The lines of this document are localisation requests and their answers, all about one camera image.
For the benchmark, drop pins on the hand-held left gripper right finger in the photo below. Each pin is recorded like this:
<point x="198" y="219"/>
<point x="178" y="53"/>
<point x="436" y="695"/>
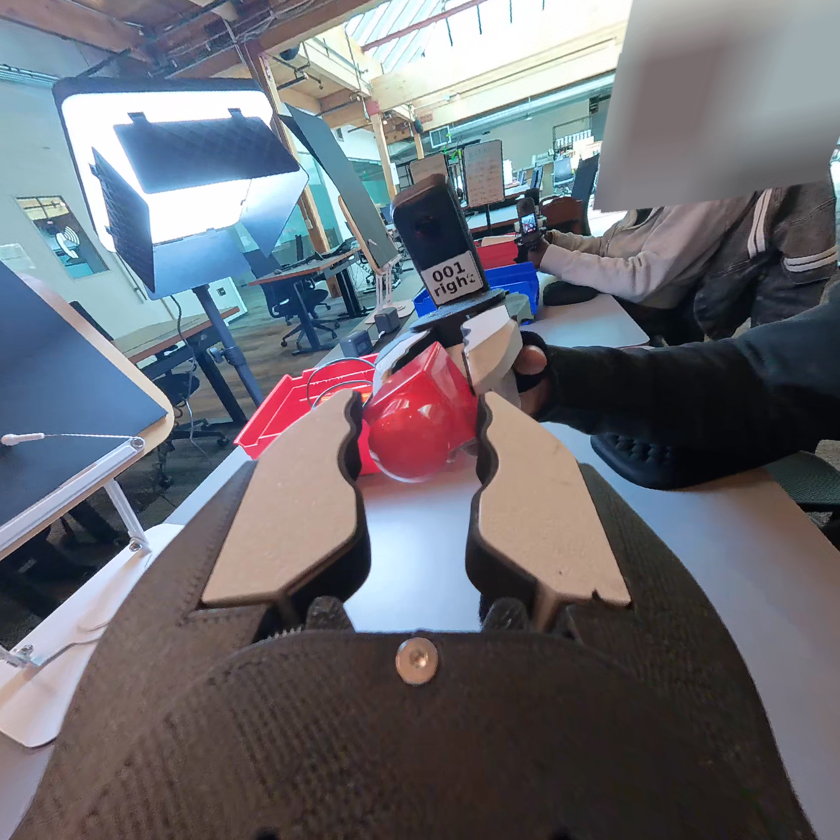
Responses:
<point x="544" y="518"/>

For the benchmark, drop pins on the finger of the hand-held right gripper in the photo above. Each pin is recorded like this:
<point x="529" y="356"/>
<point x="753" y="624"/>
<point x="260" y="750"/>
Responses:
<point x="407" y="359"/>
<point x="492" y="348"/>

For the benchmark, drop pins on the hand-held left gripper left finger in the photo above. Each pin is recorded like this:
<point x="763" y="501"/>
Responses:
<point x="295" y="505"/>

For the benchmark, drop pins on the red box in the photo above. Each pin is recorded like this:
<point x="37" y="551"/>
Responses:
<point x="420" y="407"/>

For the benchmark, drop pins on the red storage bin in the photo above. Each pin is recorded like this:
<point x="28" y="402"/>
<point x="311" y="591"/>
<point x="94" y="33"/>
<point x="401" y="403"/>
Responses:
<point x="499" y="253"/>
<point x="282" y="420"/>

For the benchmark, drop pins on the person's right forearm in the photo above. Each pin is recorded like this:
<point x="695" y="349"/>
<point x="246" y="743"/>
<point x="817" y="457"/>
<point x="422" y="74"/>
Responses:
<point x="689" y="400"/>

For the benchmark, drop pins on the person's right hand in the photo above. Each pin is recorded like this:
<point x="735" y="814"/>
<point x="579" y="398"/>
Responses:
<point x="533" y="364"/>

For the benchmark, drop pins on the dark grey cube charger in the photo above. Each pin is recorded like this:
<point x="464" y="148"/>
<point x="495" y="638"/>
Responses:
<point x="355" y="344"/>
<point x="387" y="320"/>

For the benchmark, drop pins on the brown whiteboard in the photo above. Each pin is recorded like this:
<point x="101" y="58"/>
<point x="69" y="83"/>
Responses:
<point x="426" y="169"/>
<point x="484" y="174"/>

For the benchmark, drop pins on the blue storage bin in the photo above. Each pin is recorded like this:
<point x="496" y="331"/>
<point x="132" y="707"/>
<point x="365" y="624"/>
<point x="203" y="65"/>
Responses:
<point x="512" y="279"/>

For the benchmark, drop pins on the grey board on stand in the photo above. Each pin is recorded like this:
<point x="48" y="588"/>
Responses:
<point x="348" y="184"/>

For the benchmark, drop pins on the black chair armrest pad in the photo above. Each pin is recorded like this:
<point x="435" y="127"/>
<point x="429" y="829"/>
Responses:
<point x="636" y="463"/>

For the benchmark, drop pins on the wooden office desk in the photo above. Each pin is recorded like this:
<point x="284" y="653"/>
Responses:
<point x="170" y="331"/>
<point x="308" y="269"/>

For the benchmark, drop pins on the black light stand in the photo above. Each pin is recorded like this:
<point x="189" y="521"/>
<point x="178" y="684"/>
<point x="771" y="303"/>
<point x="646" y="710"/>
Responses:
<point x="226" y="348"/>

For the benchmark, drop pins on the studio light panel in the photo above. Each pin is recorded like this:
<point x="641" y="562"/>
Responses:
<point x="197" y="184"/>

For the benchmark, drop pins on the white board stand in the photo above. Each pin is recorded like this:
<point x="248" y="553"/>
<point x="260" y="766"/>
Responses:
<point x="79" y="623"/>

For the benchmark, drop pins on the phone icon wall panel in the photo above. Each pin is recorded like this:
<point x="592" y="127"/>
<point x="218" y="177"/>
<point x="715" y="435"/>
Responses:
<point x="62" y="236"/>

